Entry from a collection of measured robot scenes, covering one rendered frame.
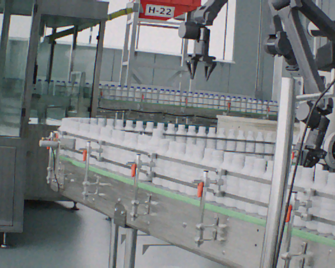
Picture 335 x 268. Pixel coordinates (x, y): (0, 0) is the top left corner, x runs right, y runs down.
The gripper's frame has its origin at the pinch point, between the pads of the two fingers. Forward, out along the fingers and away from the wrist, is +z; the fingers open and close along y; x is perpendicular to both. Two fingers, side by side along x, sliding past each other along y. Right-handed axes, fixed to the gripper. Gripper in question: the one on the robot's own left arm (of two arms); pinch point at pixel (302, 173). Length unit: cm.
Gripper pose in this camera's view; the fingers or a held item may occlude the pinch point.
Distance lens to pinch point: 237.0
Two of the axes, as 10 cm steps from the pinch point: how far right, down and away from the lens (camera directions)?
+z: -3.8, 9.2, -1.2
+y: 4.9, 0.9, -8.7
